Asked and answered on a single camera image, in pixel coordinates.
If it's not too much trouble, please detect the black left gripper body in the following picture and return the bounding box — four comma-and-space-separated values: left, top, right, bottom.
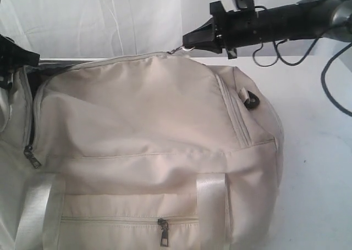
1, 35, 40, 90

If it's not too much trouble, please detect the metal zipper pull ring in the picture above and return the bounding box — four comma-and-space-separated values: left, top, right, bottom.
167, 45, 196, 55

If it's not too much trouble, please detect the white backdrop curtain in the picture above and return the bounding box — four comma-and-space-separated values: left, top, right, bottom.
0, 0, 352, 60

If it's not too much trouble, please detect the cream fabric duffel bag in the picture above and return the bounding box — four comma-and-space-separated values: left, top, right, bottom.
1, 53, 283, 249

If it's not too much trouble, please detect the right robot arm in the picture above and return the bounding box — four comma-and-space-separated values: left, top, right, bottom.
183, 0, 351, 59

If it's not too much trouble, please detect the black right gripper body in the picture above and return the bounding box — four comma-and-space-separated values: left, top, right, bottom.
211, 10, 263, 59

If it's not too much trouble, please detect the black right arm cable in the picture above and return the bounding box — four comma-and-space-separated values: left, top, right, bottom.
252, 5, 352, 116

